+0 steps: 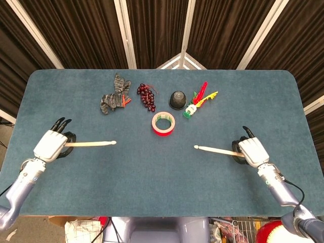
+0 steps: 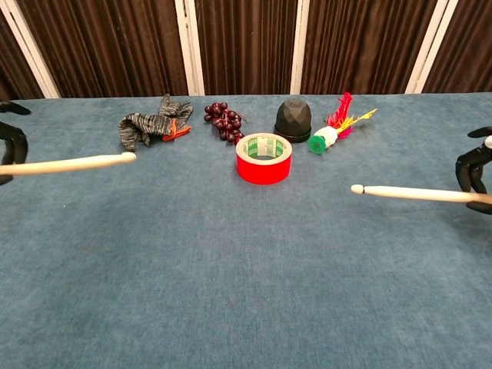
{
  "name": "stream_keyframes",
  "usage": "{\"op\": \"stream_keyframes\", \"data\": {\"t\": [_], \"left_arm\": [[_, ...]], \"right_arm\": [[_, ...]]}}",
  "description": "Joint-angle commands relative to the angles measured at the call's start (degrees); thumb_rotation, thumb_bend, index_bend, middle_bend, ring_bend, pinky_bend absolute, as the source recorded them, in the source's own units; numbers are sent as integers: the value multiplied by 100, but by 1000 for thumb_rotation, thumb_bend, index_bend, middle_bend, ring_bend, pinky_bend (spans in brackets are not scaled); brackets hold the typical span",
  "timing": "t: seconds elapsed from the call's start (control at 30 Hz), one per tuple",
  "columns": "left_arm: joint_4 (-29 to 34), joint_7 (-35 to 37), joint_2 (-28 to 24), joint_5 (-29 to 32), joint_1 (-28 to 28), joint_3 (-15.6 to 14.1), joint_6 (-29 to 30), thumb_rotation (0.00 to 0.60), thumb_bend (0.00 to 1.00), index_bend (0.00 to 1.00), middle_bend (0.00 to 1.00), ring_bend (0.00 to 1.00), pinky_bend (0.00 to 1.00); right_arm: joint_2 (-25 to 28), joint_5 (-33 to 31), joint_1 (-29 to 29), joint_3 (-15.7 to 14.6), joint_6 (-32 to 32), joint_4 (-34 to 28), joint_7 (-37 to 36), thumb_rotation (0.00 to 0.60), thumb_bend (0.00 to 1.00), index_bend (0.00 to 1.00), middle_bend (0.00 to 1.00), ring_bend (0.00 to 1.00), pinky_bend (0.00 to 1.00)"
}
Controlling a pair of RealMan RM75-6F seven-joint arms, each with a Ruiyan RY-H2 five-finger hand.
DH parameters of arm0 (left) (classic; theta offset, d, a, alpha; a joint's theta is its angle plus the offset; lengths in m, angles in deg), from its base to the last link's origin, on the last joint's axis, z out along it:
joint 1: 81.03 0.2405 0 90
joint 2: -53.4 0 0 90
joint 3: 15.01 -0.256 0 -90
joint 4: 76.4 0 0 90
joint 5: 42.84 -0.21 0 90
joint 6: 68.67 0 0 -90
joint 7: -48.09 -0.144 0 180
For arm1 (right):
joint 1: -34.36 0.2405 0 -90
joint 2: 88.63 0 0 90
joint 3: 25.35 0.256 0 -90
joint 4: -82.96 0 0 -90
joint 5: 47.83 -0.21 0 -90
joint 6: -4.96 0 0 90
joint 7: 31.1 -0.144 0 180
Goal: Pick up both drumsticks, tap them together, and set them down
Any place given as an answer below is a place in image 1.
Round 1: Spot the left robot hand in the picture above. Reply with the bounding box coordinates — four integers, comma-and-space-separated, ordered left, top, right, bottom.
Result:
33, 117, 76, 163

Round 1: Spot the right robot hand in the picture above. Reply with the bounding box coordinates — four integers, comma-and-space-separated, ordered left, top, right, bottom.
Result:
231, 126, 270, 168

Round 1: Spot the pale wooden drumstick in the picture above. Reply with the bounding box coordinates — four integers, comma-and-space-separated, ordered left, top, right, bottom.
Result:
65, 140, 117, 148
193, 145, 246, 157

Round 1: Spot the brown cardboard box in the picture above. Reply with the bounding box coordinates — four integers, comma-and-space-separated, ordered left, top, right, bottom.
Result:
49, 216, 82, 228

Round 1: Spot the colourful feather shuttlecock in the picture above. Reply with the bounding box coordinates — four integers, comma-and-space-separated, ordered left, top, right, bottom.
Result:
182, 81, 219, 119

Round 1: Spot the brown pleated curtain panel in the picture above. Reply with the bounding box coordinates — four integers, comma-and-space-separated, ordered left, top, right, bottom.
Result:
126, 0, 189, 69
0, 0, 59, 125
247, 0, 324, 142
19, 0, 129, 69
187, 0, 276, 70

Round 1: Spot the white checked cloth bag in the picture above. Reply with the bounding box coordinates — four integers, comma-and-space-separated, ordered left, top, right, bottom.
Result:
64, 219, 103, 243

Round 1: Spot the black faceted dice cup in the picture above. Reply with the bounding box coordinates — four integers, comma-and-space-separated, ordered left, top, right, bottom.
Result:
169, 91, 187, 110

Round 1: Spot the red tape roll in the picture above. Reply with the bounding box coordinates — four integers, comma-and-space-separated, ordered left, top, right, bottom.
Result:
151, 111, 176, 138

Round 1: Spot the blue carpet table cover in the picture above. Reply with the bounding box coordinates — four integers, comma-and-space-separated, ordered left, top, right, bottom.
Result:
0, 68, 324, 218

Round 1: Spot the dark red grape bunch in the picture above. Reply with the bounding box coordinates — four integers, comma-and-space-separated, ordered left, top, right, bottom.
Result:
137, 83, 159, 113

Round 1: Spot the white triangular screen base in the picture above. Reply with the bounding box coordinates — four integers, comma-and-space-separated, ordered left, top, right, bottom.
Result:
156, 52, 206, 70

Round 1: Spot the grey robot torso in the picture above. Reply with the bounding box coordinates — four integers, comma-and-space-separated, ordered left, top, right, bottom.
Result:
102, 216, 211, 243

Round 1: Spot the white screen frame post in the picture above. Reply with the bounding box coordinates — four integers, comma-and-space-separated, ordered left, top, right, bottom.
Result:
0, 108, 16, 125
303, 95, 324, 116
180, 0, 197, 55
6, 0, 64, 69
113, 0, 138, 69
236, 0, 290, 70

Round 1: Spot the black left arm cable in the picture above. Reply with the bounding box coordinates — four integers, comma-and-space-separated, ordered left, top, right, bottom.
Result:
0, 183, 13, 197

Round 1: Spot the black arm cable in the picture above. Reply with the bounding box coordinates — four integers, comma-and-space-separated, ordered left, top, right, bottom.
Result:
0, 183, 13, 197
277, 174, 306, 218

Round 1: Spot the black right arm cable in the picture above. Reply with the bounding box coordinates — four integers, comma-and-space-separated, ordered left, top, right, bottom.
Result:
277, 174, 306, 218

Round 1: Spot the metal wire basket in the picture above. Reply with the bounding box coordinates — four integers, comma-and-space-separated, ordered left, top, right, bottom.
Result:
210, 217, 259, 243

